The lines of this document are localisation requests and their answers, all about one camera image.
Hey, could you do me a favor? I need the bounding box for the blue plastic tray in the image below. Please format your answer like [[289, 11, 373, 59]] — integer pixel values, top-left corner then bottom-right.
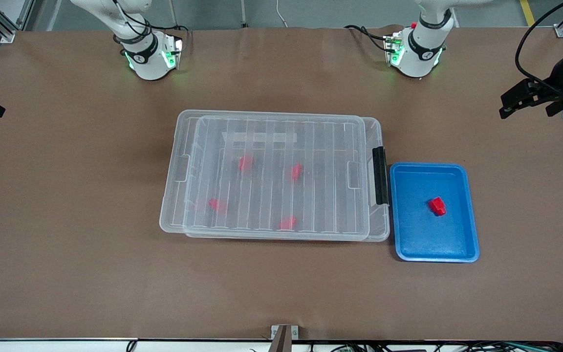
[[389, 162, 480, 264]]

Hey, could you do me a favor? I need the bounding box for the black cable bundle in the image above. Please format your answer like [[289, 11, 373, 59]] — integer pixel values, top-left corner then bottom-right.
[[306, 341, 563, 352]]

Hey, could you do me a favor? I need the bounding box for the clear plastic storage box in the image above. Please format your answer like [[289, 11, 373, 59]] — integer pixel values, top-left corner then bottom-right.
[[183, 116, 391, 243]]

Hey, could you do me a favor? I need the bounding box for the clear plastic box lid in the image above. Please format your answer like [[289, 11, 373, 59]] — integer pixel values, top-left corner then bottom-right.
[[159, 110, 371, 241]]

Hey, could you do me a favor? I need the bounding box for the white table edge rail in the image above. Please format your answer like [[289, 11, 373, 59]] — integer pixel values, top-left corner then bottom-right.
[[0, 337, 563, 352]]

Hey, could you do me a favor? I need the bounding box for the brown paper table cover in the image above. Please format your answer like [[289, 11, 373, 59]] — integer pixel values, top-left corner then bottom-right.
[[0, 24, 563, 341]]

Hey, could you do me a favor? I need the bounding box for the black arm base cable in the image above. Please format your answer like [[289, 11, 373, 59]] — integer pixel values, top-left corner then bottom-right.
[[154, 24, 192, 37], [344, 24, 390, 52]]

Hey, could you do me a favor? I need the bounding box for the black left arm base cable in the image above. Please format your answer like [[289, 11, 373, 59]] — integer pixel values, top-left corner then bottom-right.
[[344, 24, 390, 52]]

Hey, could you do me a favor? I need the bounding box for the black box latch handle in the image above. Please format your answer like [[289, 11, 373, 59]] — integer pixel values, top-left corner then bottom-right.
[[372, 146, 390, 206]]

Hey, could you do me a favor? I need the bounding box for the small metal bracket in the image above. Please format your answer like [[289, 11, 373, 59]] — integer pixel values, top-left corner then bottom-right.
[[271, 325, 300, 340]]

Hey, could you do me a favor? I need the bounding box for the black right arm base cable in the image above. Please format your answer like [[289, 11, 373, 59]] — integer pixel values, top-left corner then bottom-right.
[[154, 24, 192, 37]]

